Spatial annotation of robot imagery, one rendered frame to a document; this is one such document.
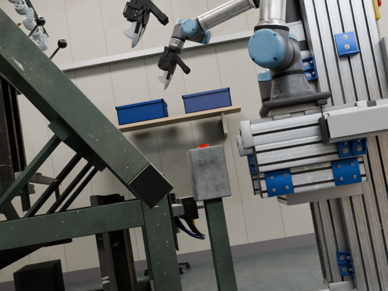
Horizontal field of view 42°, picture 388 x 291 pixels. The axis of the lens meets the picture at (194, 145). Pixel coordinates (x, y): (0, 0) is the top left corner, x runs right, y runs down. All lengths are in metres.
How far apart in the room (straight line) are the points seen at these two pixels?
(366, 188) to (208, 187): 0.60
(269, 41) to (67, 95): 0.70
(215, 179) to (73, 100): 0.56
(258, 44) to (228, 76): 3.99
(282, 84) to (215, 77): 3.90
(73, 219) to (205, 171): 0.47
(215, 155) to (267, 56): 0.38
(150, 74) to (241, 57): 1.02
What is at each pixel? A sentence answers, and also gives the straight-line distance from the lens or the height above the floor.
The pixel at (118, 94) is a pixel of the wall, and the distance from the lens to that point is 5.72.
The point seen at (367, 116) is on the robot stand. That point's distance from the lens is 1.65.
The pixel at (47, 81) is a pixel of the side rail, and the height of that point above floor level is 1.23.
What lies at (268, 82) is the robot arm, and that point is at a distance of 2.26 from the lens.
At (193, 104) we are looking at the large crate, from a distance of 5.08.
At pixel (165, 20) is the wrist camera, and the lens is 1.91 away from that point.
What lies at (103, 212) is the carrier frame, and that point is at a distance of 1.72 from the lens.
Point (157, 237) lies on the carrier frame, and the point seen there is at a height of 0.66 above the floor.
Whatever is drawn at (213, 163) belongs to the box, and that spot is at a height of 0.87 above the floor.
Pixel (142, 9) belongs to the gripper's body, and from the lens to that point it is 1.91.
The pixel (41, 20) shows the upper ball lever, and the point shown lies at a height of 1.52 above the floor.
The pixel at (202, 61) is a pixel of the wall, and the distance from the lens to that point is 5.68.
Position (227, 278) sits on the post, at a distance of 1.80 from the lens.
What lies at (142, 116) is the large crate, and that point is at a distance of 5.12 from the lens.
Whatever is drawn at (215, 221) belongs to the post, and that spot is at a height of 0.67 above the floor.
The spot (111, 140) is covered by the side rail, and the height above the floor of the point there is 1.00.
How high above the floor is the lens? 0.80
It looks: 5 degrees up
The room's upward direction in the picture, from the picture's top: 9 degrees counter-clockwise
